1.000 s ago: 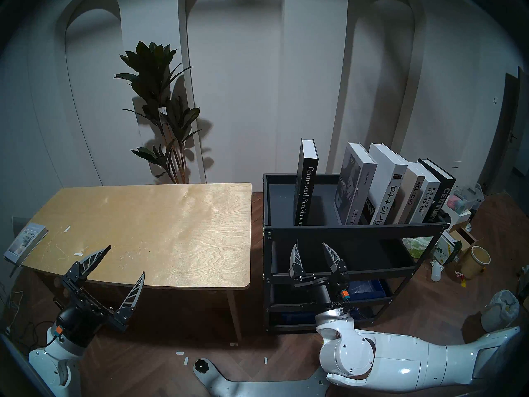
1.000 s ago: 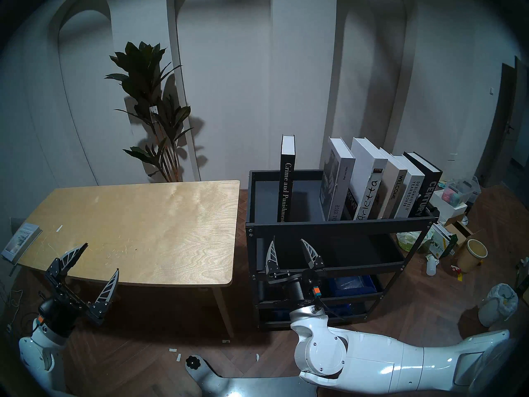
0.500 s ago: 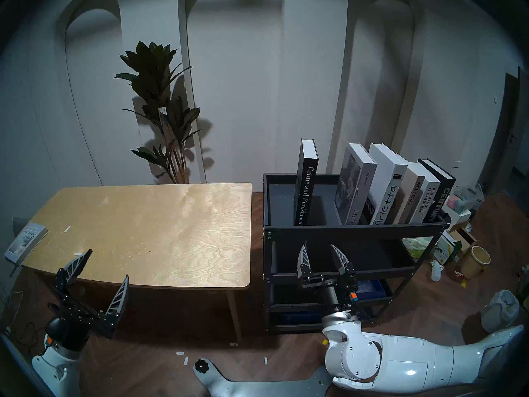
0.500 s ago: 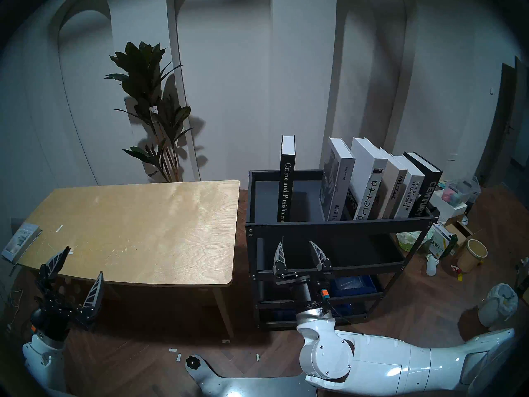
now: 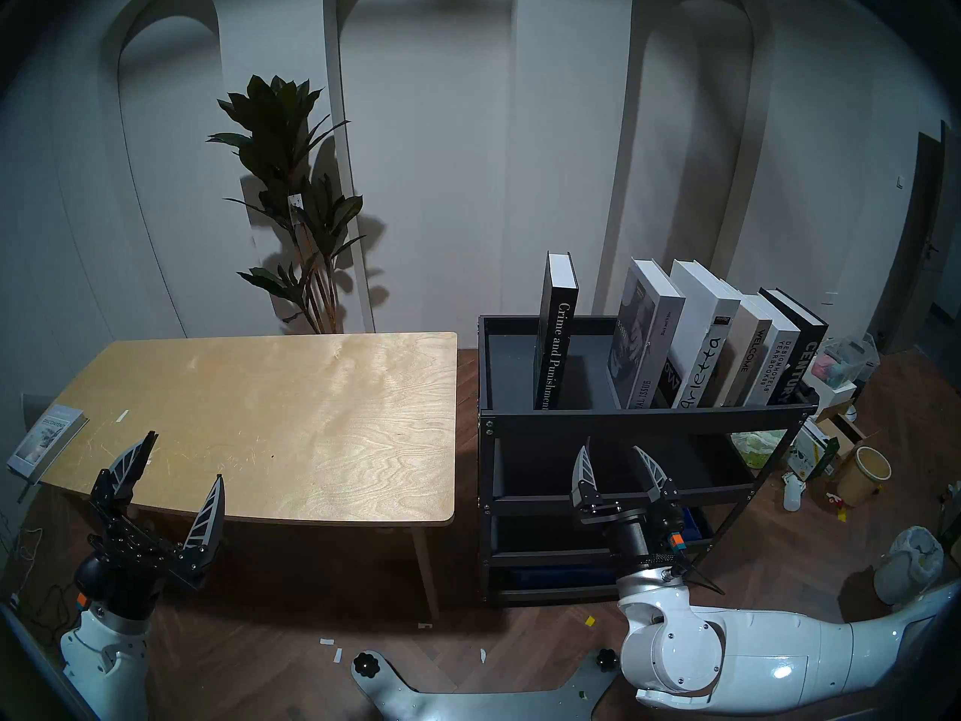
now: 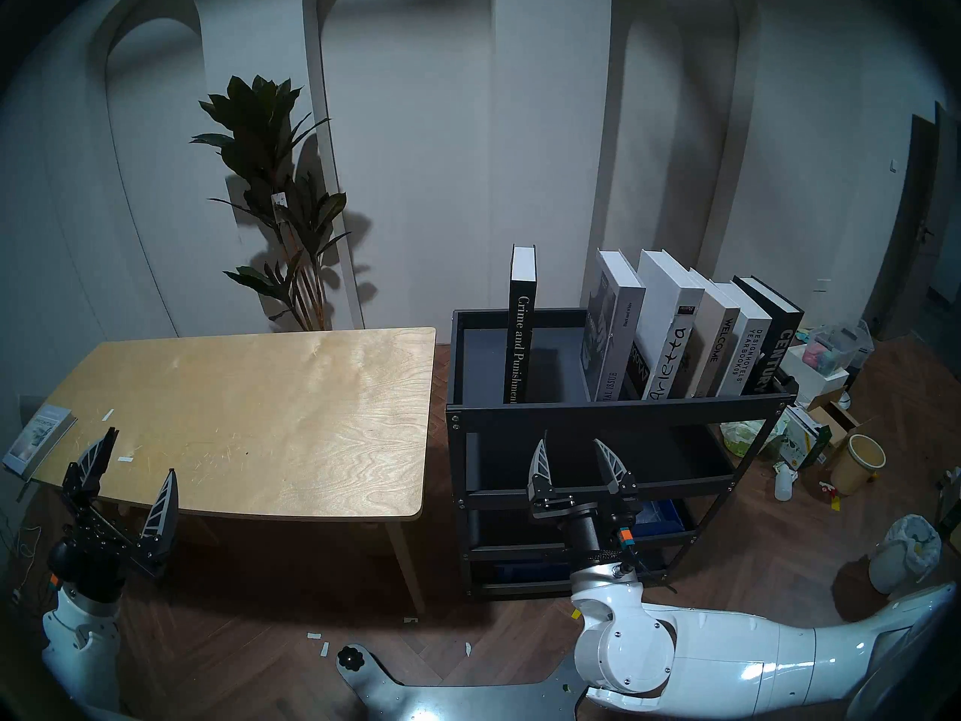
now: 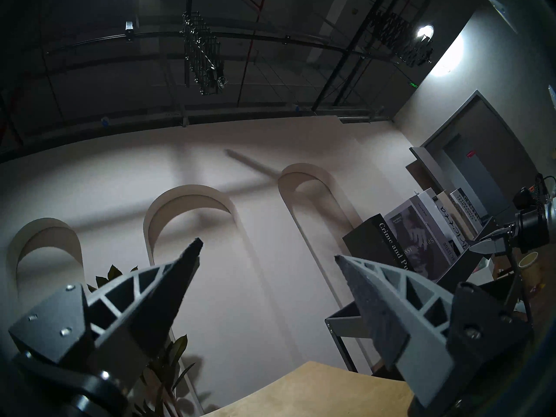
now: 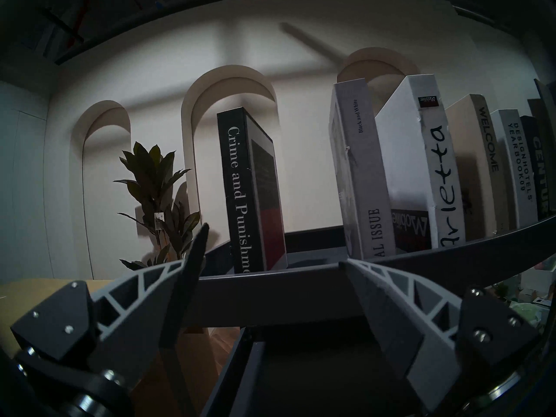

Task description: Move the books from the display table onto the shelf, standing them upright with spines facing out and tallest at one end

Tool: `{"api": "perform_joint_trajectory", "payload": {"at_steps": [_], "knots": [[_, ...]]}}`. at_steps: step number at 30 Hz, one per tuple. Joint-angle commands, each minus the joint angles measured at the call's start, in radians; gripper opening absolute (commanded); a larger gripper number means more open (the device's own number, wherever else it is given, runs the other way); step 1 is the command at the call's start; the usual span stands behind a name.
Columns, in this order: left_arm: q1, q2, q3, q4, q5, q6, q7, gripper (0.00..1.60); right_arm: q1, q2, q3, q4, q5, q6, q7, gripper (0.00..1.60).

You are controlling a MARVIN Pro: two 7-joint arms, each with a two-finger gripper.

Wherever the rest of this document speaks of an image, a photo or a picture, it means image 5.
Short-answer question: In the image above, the thin grey cover book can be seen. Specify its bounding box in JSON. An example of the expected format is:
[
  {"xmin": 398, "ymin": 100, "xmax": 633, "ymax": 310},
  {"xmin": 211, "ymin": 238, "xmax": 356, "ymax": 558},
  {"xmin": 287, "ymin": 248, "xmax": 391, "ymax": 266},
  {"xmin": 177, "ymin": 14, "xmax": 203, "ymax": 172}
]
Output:
[{"xmin": 6, "ymin": 404, "xmax": 89, "ymax": 484}]

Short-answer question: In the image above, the black Crime and Punishment book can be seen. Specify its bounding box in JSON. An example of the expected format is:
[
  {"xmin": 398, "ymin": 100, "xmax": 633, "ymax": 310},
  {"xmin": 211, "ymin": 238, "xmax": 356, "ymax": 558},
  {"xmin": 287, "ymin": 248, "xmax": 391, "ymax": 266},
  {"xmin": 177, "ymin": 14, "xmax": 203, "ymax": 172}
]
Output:
[{"xmin": 533, "ymin": 252, "xmax": 580, "ymax": 411}]

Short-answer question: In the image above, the yellow paper bucket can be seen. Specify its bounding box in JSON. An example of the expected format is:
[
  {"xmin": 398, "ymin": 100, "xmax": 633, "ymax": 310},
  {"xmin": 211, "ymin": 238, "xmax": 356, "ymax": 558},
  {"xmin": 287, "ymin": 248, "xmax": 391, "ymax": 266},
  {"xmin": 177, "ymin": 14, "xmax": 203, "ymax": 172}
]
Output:
[{"xmin": 835, "ymin": 447, "xmax": 893, "ymax": 508}]

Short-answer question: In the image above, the white bagged trash bin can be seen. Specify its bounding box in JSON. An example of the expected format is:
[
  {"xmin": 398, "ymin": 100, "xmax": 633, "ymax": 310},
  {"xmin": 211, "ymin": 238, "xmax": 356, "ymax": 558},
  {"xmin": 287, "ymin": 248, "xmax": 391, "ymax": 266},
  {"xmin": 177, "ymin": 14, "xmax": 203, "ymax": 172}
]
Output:
[{"xmin": 873, "ymin": 526, "xmax": 945, "ymax": 605}]

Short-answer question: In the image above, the light wooden table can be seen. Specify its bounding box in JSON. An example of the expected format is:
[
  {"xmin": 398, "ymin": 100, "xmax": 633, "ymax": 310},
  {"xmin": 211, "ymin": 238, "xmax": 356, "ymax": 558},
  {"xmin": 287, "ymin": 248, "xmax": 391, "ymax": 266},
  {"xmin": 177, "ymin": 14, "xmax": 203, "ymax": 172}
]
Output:
[{"xmin": 34, "ymin": 331, "xmax": 459, "ymax": 619}]

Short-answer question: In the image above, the grey Special Issue book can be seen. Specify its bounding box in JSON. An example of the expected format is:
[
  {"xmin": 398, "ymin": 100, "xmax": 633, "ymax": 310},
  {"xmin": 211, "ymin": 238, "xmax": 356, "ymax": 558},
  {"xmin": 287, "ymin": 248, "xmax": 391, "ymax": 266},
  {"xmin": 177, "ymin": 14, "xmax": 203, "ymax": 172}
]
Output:
[{"xmin": 607, "ymin": 258, "xmax": 686, "ymax": 412}]

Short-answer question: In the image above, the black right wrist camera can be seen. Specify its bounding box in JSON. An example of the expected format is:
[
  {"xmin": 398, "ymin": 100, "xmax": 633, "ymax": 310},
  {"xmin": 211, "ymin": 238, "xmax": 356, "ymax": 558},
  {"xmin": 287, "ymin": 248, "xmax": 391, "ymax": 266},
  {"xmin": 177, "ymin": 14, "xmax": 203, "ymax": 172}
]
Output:
[{"xmin": 661, "ymin": 513, "xmax": 695, "ymax": 559}]

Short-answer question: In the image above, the white Arietta book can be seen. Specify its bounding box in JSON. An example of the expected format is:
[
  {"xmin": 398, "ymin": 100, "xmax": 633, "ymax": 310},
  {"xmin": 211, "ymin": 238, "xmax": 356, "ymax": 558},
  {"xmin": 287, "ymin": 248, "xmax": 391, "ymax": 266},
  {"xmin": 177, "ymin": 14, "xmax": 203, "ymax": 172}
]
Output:
[{"xmin": 661, "ymin": 259, "xmax": 743, "ymax": 410}]

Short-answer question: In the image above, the dark green potted plant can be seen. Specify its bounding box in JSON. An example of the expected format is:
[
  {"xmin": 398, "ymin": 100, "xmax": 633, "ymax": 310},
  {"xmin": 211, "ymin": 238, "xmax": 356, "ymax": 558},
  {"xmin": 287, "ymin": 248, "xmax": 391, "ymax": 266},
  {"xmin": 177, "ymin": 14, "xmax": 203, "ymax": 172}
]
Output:
[{"xmin": 206, "ymin": 74, "xmax": 369, "ymax": 333}]

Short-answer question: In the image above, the green plastic bag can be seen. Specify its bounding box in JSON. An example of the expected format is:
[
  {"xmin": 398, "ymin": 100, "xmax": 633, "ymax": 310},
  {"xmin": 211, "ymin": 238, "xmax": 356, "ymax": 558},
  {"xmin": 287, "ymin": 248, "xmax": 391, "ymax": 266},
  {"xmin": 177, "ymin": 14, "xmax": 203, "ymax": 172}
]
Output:
[{"xmin": 730, "ymin": 430, "xmax": 788, "ymax": 469}]

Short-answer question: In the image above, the black Century book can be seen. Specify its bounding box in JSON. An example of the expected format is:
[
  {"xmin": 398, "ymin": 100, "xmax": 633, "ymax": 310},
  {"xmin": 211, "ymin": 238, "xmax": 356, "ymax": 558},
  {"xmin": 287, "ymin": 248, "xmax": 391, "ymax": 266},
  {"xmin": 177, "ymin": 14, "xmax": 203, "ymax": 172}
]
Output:
[{"xmin": 758, "ymin": 288, "xmax": 829, "ymax": 405}]

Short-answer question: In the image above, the white Welcome book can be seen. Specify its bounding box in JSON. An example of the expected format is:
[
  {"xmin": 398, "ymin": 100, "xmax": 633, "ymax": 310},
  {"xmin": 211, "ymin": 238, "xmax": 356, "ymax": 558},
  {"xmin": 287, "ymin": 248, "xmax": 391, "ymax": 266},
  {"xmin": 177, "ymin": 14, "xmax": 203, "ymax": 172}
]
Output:
[{"xmin": 713, "ymin": 291, "xmax": 774, "ymax": 409}]

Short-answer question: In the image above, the white square box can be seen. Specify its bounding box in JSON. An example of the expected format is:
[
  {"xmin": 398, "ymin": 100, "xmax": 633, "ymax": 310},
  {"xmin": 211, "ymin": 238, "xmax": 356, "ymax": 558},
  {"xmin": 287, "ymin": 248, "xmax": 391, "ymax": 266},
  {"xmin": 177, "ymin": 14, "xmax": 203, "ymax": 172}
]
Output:
[{"xmin": 800, "ymin": 370, "xmax": 857, "ymax": 412}]

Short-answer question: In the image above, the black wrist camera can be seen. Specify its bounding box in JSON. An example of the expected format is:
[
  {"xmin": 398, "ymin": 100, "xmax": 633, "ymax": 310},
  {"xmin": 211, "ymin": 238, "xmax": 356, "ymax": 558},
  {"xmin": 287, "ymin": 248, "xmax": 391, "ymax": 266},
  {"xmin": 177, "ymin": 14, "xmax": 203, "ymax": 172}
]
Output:
[
  {"xmin": 73, "ymin": 558, "xmax": 102, "ymax": 611},
  {"xmin": 661, "ymin": 513, "xmax": 695, "ymax": 559}
]

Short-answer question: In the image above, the clear plastic storage box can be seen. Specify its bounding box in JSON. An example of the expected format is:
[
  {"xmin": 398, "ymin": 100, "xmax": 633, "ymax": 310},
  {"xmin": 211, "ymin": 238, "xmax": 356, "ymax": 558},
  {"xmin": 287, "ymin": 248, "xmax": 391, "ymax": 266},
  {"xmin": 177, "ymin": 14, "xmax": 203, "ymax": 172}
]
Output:
[{"xmin": 815, "ymin": 335, "xmax": 881, "ymax": 388}]

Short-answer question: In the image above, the dark room door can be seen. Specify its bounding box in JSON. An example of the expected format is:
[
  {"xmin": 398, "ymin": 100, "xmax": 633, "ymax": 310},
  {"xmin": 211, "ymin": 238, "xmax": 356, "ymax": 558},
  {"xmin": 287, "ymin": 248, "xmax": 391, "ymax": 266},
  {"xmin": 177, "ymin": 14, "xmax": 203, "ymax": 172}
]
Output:
[{"xmin": 871, "ymin": 122, "xmax": 961, "ymax": 356}]

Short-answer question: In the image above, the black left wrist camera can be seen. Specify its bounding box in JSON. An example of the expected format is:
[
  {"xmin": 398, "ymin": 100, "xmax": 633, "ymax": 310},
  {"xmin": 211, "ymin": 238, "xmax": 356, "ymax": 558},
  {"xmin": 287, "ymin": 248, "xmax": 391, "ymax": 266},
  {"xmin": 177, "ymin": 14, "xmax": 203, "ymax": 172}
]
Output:
[{"xmin": 73, "ymin": 558, "xmax": 102, "ymax": 611}]

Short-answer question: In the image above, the white green printed carton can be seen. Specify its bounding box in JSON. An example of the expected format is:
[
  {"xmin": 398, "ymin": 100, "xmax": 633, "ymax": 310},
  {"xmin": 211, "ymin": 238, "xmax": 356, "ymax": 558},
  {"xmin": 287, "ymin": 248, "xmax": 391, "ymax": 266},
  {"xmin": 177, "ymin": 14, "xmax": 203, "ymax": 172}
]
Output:
[{"xmin": 788, "ymin": 419, "xmax": 840, "ymax": 480}]

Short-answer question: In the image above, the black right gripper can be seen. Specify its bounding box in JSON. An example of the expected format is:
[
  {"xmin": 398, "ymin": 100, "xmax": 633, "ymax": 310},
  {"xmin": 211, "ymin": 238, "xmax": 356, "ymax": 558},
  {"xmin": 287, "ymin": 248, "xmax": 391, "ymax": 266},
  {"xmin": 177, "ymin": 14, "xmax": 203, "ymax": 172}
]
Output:
[{"xmin": 571, "ymin": 438, "xmax": 688, "ymax": 570}]

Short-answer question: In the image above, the white Design Hotels yearbook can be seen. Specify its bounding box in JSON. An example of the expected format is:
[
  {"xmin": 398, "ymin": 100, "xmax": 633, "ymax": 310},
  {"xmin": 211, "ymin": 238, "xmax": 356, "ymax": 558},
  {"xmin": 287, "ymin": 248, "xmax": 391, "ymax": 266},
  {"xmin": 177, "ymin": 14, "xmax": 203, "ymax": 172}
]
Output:
[{"xmin": 743, "ymin": 306, "xmax": 803, "ymax": 407}]

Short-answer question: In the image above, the black metal shelf cart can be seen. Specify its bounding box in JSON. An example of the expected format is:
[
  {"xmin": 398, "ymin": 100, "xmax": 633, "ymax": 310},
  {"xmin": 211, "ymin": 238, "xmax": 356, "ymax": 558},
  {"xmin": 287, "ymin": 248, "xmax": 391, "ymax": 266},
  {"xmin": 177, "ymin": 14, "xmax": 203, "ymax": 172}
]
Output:
[{"xmin": 477, "ymin": 315, "xmax": 821, "ymax": 604}]

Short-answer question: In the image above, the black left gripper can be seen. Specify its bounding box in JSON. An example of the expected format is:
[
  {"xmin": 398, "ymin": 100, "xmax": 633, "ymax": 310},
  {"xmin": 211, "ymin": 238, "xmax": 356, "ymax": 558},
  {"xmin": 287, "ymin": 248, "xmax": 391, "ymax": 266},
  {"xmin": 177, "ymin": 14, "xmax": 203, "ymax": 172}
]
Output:
[{"xmin": 74, "ymin": 430, "xmax": 226, "ymax": 623}]

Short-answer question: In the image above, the brown cardboard box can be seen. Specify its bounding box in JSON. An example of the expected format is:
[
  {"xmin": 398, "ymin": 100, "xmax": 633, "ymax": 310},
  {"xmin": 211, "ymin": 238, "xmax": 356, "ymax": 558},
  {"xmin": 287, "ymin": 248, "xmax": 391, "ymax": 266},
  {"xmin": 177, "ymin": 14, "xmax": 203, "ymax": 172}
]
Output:
[{"xmin": 815, "ymin": 412, "xmax": 864, "ymax": 457}]

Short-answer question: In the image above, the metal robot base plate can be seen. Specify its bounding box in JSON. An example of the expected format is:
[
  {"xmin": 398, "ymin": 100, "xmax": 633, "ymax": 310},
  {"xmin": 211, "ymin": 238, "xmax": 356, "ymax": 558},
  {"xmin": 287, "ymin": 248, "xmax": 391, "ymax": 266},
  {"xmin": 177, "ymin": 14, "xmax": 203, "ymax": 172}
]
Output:
[{"xmin": 351, "ymin": 648, "xmax": 639, "ymax": 721}]

